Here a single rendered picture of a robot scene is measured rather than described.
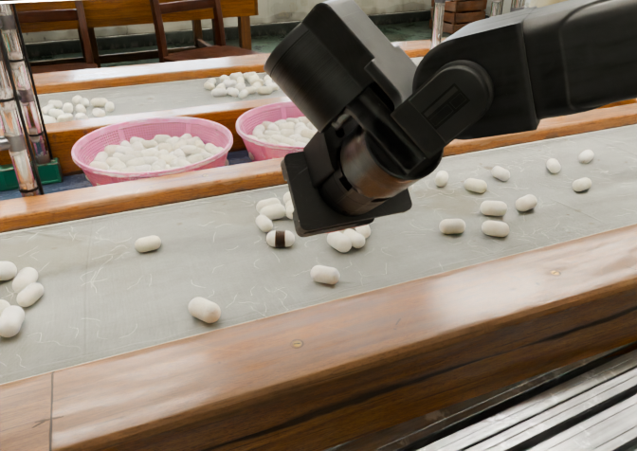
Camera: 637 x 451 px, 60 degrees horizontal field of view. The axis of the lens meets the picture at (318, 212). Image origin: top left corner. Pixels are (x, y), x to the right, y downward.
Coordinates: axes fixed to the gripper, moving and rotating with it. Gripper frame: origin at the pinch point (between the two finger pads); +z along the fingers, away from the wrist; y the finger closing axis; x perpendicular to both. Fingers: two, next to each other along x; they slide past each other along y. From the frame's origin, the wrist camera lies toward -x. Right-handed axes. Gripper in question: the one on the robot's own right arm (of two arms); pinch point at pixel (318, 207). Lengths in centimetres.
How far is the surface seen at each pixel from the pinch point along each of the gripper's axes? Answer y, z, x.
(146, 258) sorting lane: 16.0, 20.2, -1.5
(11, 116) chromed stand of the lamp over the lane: 28.9, 26.1, -24.4
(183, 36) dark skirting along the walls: -72, 452, -276
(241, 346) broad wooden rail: 10.0, 1.4, 11.0
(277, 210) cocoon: -1.9, 21.2, -4.5
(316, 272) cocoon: -1.3, 9.2, 5.5
